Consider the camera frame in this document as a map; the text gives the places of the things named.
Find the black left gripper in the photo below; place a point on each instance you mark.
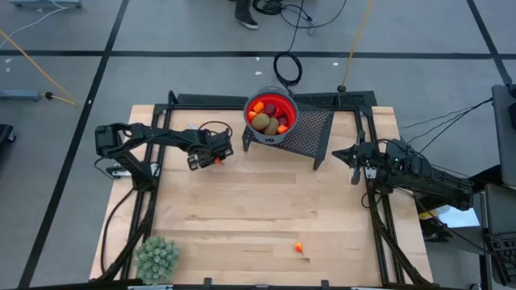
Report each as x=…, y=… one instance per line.
x=215, y=143

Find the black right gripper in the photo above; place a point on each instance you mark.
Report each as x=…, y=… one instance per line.
x=373, y=159

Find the red collapsible colander grey rim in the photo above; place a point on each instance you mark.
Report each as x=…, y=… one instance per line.
x=268, y=139

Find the brown kiwi fruit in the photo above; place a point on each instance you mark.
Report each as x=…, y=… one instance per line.
x=273, y=128
x=260, y=121

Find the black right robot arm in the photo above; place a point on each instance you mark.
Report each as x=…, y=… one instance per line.
x=439, y=185

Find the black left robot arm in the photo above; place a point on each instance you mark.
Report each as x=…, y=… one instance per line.
x=161, y=135

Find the black perforated metal stand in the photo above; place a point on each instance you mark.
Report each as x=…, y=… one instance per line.
x=310, y=129

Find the black perforated panel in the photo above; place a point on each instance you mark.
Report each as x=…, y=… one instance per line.
x=350, y=98

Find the black flat panel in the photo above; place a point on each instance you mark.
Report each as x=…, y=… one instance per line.
x=209, y=99

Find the green artificial plant in pot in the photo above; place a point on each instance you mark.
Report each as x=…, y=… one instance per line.
x=157, y=259

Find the black table clamp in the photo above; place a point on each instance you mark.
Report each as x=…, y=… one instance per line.
x=324, y=284
x=207, y=283

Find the bright white panel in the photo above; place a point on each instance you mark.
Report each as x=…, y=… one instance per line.
x=459, y=215

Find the person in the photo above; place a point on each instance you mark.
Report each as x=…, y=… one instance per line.
x=246, y=18

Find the grey monitor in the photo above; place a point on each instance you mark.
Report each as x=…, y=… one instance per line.
x=504, y=137

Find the dark grey laptop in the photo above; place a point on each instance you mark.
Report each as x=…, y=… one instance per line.
x=502, y=225

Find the grey floor base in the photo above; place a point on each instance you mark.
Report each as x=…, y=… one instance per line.
x=44, y=4
x=20, y=95

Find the black equipment base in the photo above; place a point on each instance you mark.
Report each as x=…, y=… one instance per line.
x=6, y=133

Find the black aluminium rig frame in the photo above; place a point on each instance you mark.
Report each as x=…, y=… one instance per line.
x=201, y=107

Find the silver metal bracket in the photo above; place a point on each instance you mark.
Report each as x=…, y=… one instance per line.
x=149, y=287
x=364, y=288

